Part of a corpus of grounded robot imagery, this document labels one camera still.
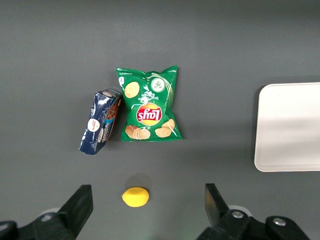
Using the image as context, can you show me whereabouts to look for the green chips bag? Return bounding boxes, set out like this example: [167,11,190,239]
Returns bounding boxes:
[115,64,183,143]

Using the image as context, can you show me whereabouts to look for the blue chocolate cookie box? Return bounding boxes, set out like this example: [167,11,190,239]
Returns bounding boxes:
[78,87,123,156]

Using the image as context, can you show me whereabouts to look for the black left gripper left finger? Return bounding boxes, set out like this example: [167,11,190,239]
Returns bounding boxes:
[34,184,94,240]

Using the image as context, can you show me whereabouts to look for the yellow lemon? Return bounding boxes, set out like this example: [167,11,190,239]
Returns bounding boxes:
[121,186,150,208]

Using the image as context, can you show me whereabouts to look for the white plastic tray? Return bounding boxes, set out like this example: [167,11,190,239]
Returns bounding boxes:
[253,82,320,173]

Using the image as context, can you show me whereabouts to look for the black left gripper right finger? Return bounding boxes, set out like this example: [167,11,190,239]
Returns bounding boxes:
[197,183,251,240]

